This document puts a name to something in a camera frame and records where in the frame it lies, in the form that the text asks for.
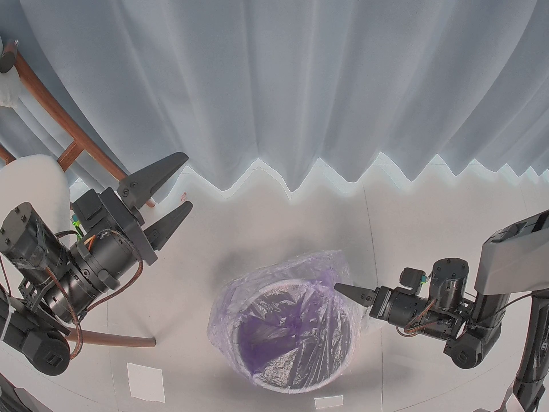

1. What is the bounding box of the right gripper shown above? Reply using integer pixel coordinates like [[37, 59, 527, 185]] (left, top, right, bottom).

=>
[[333, 283, 432, 329]]

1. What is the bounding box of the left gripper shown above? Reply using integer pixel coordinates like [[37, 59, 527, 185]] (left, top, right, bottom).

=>
[[70, 152, 194, 292]]

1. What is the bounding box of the purple plastic bag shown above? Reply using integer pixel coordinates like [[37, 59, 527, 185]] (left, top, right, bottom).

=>
[[208, 249, 371, 396]]

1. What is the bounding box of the white trash bin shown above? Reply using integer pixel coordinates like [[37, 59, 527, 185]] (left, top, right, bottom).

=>
[[225, 278, 356, 394]]

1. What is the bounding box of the white cushioned wooden chair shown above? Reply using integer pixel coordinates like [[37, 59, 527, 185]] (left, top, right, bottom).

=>
[[0, 37, 157, 350]]

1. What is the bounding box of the pale blue curtain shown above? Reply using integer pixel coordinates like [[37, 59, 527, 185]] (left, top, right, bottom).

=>
[[0, 0, 549, 197]]

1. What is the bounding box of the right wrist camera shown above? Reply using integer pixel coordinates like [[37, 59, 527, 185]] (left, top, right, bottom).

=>
[[400, 267, 429, 294]]

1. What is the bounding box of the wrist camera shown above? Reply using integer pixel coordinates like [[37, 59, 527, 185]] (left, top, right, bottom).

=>
[[70, 188, 113, 233], [400, 267, 429, 294]]

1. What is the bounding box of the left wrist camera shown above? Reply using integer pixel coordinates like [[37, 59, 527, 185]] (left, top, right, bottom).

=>
[[70, 188, 113, 233]]

